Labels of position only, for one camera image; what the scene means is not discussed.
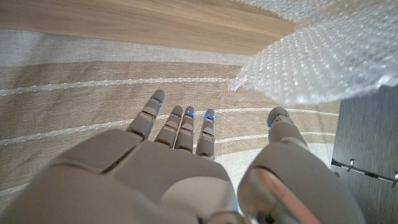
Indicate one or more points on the clear bubble wrap sheet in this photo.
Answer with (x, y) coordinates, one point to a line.
(326, 56)

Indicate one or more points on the black door rail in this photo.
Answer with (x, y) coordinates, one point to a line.
(367, 173)

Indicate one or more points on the beige striped backdrop cloth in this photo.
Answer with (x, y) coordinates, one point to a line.
(77, 93)

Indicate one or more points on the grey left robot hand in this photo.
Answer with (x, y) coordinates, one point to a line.
(155, 186)

